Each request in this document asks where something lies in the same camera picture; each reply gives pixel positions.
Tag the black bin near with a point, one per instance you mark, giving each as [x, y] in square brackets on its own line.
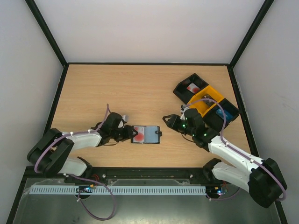
[212, 120]

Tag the black card holder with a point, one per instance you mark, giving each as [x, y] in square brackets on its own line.
[152, 135]

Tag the blue card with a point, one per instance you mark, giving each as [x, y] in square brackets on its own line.
[226, 114]

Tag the black bin far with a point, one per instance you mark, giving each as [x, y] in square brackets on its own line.
[181, 89]

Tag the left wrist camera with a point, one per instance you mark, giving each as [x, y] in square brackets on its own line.
[125, 119]

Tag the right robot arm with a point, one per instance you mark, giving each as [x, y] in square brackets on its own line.
[262, 179]

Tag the yellow bin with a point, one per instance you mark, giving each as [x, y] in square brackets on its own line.
[196, 102]

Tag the white slotted cable duct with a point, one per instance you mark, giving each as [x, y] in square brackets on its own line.
[118, 190]

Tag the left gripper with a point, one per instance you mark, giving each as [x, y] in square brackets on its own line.
[128, 134]

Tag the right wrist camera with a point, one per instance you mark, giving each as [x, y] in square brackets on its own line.
[183, 108]

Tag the black front rail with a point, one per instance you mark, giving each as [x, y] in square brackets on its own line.
[202, 176]

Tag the black bin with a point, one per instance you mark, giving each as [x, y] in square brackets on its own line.
[212, 120]
[181, 89]

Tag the red dotted white card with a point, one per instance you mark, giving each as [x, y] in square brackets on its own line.
[193, 88]

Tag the dark card in yellow bin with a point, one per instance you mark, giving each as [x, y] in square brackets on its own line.
[208, 98]

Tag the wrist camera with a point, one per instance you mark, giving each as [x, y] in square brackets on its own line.
[125, 119]
[183, 108]

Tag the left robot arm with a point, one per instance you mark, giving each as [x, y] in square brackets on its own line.
[51, 154]

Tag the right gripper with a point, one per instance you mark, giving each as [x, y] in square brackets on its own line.
[174, 122]

